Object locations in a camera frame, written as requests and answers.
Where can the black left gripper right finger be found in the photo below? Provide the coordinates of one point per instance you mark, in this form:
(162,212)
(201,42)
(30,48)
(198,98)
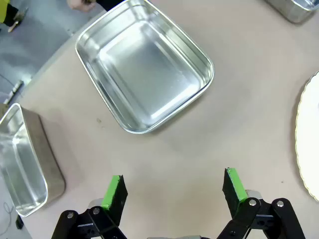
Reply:
(261,214)

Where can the yellow-sleeved person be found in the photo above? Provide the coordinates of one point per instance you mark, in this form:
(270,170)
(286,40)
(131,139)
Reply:
(6,11)

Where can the metal container with rounded corner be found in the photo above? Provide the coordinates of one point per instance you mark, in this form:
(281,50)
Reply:
(294,10)

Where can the person's hand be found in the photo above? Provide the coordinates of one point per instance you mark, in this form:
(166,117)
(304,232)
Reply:
(82,5)

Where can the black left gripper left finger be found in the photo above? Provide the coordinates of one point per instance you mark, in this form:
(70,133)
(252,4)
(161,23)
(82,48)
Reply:
(101,221)

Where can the large shallow metal tray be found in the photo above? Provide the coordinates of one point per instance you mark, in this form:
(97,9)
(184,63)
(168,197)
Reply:
(145,65)

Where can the deep metal container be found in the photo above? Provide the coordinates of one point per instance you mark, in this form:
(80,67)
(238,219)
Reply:
(26,163)

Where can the white scalloped plate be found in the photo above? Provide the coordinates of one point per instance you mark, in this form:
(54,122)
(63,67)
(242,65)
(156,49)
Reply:
(309,139)

